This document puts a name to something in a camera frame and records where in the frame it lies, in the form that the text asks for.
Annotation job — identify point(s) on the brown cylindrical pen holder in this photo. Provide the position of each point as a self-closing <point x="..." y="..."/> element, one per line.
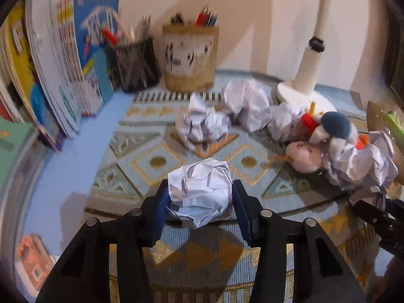
<point x="189" y="79"/>

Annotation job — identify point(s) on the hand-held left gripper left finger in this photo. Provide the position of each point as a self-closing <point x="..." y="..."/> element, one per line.
<point x="160" y="217"/>

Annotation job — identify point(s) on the patterned blue and gold mat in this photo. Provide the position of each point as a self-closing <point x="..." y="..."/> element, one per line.
<point x="148" y="164"/>

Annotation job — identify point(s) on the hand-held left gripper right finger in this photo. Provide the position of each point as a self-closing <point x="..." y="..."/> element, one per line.
<point x="244" y="217"/>

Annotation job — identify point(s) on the pale plush doll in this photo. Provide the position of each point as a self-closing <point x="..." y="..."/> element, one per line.
<point x="304" y="157"/>

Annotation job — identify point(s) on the white paper ball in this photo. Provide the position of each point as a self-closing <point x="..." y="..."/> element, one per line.
<point x="202" y="123"/>
<point x="284" y="123"/>
<point x="202" y="189"/>
<point x="246" y="101"/>
<point x="359" y="161"/>

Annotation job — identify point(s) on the row of books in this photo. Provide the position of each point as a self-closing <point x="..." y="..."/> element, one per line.
<point x="63" y="63"/>

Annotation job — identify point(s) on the bunch of pencils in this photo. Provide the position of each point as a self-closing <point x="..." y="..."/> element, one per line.
<point x="139" y="30"/>

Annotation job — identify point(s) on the orange printed box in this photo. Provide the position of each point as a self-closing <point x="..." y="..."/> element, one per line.
<point x="33" y="258"/>

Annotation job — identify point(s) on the blue and white plush toy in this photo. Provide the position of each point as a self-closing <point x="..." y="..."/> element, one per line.
<point x="336" y="126"/>

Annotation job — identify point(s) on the black mesh pen holder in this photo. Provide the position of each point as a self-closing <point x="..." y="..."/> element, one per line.
<point x="135" y="66"/>

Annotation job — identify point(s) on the black clip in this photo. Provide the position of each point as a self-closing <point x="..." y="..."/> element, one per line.
<point x="178" y="19"/>

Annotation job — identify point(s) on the dark green pen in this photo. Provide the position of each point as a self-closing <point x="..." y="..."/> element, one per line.
<point x="214" y="19"/>

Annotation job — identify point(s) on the white desk lamp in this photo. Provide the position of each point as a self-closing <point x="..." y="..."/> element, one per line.
<point x="303" y="94"/>

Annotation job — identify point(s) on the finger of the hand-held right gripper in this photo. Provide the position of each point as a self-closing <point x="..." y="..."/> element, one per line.
<point x="372" y="217"/>

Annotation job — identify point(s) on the green book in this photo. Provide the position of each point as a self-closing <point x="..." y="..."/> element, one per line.
<point x="12" y="139"/>

